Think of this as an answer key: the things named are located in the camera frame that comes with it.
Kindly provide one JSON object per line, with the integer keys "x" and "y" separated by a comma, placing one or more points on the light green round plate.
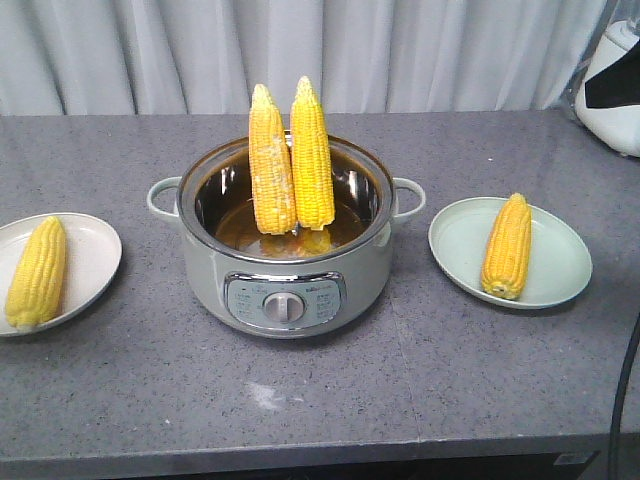
{"x": 560, "y": 264}

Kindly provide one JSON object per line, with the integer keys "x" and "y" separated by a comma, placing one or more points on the white rice cooker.
{"x": 616, "y": 127}

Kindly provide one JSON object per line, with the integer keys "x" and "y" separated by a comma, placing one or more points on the green electric cooking pot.
{"x": 301, "y": 284}

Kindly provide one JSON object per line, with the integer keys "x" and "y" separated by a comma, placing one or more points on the pale patched corn cob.
{"x": 270, "y": 166}

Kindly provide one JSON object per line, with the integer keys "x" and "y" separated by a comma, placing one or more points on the yellow corn cob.
{"x": 34, "y": 295}
{"x": 311, "y": 159}
{"x": 504, "y": 271}

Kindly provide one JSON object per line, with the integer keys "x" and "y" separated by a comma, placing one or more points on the white round plate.
{"x": 94, "y": 251}

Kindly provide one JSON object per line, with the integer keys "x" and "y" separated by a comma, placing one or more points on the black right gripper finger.
{"x": 617, "y": 85}

